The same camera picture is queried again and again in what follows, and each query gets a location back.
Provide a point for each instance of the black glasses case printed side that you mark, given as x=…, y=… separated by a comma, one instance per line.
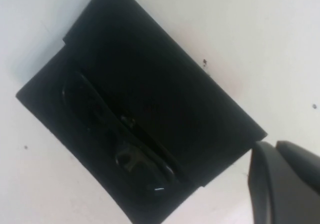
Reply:
x=155, y=79

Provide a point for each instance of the black framed glasses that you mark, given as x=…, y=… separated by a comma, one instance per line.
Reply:
x=130, y=156

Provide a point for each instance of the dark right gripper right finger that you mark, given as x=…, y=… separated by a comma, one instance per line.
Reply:
x=302, y=162

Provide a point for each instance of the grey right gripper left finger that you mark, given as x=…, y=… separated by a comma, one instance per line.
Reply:
x=272, y=191

